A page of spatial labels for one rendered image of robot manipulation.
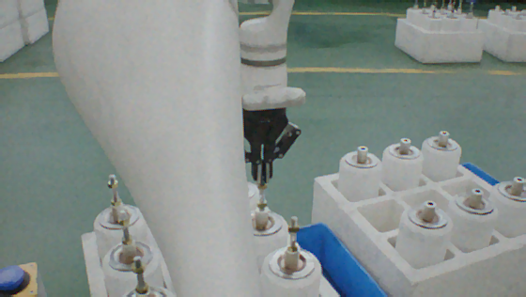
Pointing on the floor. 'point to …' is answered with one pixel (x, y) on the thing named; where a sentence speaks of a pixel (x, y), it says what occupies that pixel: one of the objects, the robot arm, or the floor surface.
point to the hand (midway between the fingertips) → (261, 171)
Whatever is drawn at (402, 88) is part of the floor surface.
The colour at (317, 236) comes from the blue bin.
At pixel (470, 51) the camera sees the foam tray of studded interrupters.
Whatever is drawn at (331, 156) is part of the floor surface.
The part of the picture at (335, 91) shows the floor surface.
